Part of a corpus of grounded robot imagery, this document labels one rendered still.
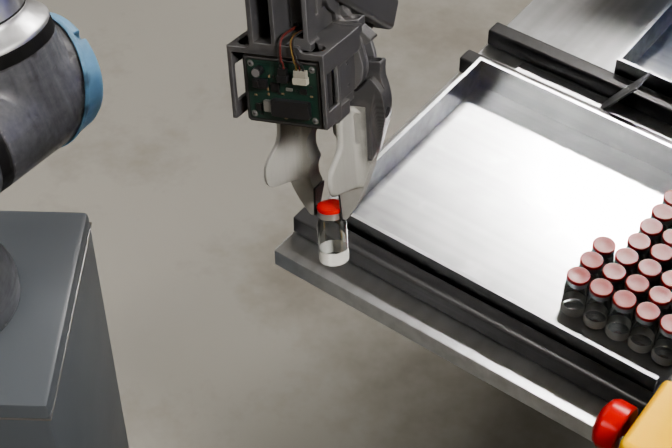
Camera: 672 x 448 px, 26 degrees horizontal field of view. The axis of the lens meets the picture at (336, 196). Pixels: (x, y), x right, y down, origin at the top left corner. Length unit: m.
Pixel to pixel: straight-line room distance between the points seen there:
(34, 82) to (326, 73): 0.48
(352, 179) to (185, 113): 1.80
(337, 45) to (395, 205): 0.46
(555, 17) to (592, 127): 0.19
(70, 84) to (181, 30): 1.62
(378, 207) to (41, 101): 0.33
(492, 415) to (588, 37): 0.89
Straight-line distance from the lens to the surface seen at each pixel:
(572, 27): 1.61
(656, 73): 1.51
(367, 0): 1.02
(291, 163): 1.03
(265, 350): 2.40
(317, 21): 0.96
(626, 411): 1.09
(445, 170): 1.42
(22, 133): 1.35
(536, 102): 1.49
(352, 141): 1.01
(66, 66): 1.38
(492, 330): 1.28
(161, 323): 2.45
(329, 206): 1.05
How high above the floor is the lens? 1.88
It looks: 46 degrees down
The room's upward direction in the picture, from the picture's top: straight up
